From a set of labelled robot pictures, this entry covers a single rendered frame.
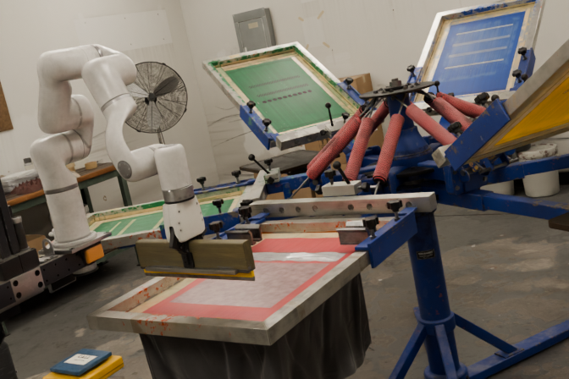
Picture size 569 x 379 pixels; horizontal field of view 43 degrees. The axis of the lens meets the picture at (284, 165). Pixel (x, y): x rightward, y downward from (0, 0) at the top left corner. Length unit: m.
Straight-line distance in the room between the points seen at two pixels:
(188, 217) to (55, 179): 0.48
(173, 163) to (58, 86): 0.43
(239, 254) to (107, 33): 5.36
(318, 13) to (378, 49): 0.69
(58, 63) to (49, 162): 0.31
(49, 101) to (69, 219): 0.34
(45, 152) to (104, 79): 0.34
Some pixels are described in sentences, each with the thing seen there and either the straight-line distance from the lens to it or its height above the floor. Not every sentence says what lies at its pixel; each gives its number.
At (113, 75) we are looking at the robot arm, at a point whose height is 1.58.
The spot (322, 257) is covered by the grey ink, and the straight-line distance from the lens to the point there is 2.05.
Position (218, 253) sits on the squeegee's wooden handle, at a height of 1.12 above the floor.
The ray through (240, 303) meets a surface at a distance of 1.85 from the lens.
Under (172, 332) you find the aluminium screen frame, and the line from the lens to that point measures 1.76.
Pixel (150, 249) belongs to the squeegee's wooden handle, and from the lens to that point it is 1.88.
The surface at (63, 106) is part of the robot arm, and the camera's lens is 2.03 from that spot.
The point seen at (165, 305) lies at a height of 0.96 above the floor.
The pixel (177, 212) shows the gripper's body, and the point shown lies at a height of 1.23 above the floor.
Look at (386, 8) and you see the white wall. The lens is 6.45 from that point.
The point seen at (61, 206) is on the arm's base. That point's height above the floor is 1.25.
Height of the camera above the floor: 1.58
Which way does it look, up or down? 10 degrees down
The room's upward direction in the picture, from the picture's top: 12 degrees counter-clockwise
